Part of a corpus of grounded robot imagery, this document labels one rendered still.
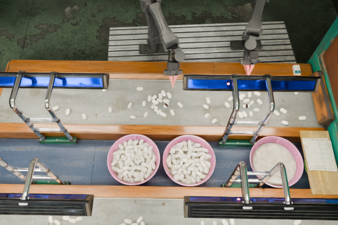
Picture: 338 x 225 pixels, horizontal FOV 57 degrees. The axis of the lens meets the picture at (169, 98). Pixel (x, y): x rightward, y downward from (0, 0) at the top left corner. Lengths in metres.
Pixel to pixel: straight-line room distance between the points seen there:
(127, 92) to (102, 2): 1.71
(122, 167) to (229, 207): 0.64
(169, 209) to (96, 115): 0.64
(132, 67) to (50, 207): 0.94
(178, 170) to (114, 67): 0.71
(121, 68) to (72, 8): 1.62
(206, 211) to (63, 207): 0.53
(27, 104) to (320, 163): 1.59
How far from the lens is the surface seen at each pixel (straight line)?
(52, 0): 3.54
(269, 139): 1.75
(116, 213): 1.60
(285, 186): 1.29
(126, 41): 2.13
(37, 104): 1.92
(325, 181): 1.75
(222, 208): 1.24
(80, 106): 1.83
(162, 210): 1.58
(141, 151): 1.66
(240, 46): 2.12
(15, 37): 3.33
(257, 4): 1.81
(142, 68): 1.87
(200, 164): 1.64
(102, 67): 1.91
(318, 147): 1.79
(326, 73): 1.92
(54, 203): 1.28
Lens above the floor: 2.30
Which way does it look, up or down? 61 degrees down
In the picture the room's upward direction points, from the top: straight up
